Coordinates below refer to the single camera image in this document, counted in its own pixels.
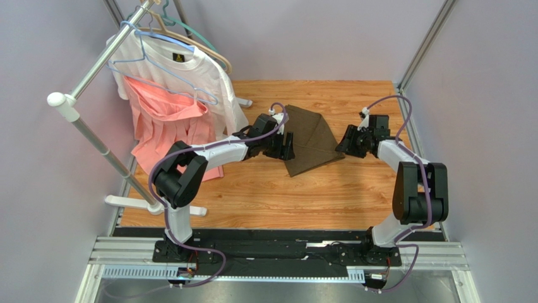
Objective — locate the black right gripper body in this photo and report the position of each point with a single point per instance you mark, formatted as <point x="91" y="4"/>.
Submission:
<point x="347" y="141"/>

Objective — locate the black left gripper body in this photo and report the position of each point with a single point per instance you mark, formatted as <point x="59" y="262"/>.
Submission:
<point x="273" y="146"/>

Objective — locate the olive brown cloth napkin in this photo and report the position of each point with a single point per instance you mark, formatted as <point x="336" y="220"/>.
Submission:
<point x="314" y="143"/>

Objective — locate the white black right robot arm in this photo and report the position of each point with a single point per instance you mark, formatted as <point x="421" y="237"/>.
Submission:
<point x="420" y="196"/>

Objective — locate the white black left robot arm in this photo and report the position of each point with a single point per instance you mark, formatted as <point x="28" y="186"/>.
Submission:
<point x="175" y="180"/>

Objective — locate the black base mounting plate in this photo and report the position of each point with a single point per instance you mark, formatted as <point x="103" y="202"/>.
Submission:
<point x="271" y="253"/>

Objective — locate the pink pleated skirt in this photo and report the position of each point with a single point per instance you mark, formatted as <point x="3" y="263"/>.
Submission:
<point x="161" y="118"/>

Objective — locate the white t-shirt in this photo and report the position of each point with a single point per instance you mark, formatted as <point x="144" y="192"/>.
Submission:
<point x="235" y="118"/>

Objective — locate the teal clothes hanger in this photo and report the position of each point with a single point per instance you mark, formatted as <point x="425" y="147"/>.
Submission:
<point x="191" y="36"/>

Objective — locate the wooden clothes hanger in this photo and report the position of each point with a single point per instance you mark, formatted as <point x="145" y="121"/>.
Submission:
<point x="182" y="54"/>

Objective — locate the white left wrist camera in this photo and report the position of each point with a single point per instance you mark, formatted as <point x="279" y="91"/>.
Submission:
<point x="281" y="119"/>

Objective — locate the blue wire hanger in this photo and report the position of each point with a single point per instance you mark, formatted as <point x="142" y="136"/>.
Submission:
<point x="199" y="94"/>

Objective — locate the aluminium frame rail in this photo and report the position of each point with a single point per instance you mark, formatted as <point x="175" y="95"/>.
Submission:
<point x="128" y="257"/>

